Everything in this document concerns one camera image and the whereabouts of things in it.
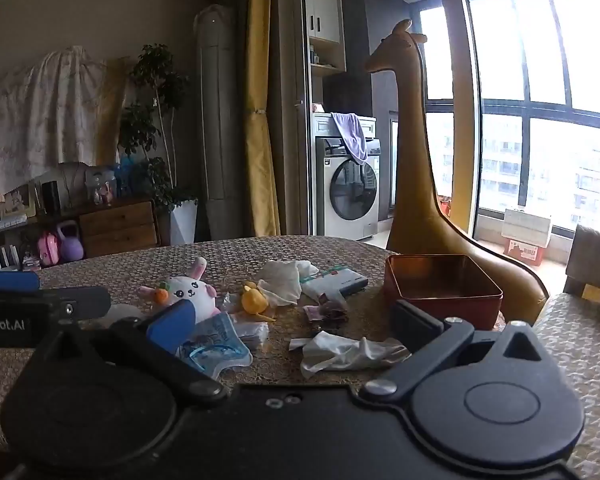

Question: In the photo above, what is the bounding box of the white lace cover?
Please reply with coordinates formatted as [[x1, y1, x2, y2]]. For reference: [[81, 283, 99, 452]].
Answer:
[[530, 292, 600, 480]]

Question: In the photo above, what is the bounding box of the white bunny plush toy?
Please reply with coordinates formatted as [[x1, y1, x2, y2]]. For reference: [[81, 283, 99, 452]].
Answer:
[[139, 257, 218, 323]]

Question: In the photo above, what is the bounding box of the white washing machine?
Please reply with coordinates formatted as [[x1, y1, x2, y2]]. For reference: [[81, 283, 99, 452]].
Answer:
[[314, 112, 382, 241]]

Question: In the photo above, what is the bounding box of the purple cloth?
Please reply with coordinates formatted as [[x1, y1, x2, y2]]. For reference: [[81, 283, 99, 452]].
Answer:
[[331, 112, 369, 166]]

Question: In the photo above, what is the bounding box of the pink toy bag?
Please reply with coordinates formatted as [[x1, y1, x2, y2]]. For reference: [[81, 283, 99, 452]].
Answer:
[[37, 231, 62, 267]]

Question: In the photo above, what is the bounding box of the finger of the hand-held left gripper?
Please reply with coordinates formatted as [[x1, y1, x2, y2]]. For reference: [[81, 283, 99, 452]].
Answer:
[[39, 286, 112, 321], [0, 270, 42, 292]]

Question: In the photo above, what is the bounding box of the blue printed mask packet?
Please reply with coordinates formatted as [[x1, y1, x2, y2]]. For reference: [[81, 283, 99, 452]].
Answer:
[[177, 312, 253, 378]]

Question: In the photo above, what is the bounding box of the white wall cabinet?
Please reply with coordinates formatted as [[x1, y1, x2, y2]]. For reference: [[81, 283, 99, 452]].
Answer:
[[304, 0, 347, 78]]

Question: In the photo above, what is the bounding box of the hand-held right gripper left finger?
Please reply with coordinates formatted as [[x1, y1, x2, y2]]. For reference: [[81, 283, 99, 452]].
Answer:
[[35, 300, 229, 406]]

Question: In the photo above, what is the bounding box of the blue plastic package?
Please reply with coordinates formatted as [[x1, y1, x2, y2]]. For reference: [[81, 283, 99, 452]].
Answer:
[[114, 156, 137, 197]]

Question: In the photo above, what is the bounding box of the yellow curtain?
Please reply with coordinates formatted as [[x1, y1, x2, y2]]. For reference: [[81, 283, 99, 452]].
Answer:
[[244, 0, 282, 238]]

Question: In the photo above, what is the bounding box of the white planter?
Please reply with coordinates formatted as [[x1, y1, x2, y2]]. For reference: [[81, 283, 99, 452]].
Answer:
[[169, 200, 199, 246]]

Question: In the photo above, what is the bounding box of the yellow giraffe-shaped chair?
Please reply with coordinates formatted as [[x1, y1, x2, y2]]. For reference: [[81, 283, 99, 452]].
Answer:
[[364, 19, 551, 326]]

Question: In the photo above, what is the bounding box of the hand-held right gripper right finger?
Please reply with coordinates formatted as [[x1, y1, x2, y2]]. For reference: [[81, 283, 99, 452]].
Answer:
[[359, 300, 545, 402]]

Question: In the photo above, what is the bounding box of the clear plastic bag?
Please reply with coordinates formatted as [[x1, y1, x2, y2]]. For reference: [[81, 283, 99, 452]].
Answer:
[[228, 319, 271, 349]]

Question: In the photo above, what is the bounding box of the red tin box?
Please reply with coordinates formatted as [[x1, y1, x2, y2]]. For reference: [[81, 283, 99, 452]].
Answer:
[[383, 254, 504, 332]]

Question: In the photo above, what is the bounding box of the brown hair scrunchie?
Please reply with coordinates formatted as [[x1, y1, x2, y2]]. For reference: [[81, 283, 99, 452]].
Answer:
[[316, 292, 349, 322]]

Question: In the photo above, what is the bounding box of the white gauze cloth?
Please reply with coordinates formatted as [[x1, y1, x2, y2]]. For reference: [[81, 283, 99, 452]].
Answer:
[[256, 259, 320, 306]]

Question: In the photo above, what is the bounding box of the large glass window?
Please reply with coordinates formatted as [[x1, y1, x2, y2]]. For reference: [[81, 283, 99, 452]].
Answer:
[[420, 0, 600, 235]]

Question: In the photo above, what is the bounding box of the purple kettlebell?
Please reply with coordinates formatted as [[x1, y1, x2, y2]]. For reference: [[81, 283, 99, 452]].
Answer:
[[56, 220, 84, 263]]

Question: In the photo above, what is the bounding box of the white teal tissue pack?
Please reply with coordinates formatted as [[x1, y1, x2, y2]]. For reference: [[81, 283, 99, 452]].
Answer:
[[302, 267, 370, 302]]

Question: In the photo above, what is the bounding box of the yellow duck toy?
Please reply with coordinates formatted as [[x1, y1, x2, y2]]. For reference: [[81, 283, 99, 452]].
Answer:
[[241, 281, 277, 322]]

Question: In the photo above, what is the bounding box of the grey cushion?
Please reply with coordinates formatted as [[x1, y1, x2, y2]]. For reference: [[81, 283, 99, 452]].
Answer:
[[565, 225, 600, 297]]

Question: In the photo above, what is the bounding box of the covered standing air conditioner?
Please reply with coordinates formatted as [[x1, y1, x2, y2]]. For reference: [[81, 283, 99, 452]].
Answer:
[[194, 4, 247, 242]]

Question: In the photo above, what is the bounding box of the white storage crate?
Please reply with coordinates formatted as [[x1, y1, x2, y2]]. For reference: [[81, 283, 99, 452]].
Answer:
[[501, 207, 553, 266]]

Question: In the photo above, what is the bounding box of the black speaker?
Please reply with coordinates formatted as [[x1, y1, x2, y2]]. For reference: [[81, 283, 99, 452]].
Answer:
[[41, 180, 62, 216]]

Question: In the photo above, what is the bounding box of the white plastic bag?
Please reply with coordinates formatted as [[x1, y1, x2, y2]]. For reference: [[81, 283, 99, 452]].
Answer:
[[290, 331, 412, 380]]

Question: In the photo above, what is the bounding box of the floral draped cloth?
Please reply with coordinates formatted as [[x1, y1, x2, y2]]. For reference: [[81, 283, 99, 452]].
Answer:
[[0, 46, 107, 202]]

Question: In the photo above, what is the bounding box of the green potted plant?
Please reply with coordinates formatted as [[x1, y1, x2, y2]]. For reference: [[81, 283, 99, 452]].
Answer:
[[117, 44, 199, 211]]

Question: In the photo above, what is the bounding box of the wooden drawer cabinet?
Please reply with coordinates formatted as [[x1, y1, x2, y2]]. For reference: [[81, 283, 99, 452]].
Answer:
[[77, 199, 159, 259]]

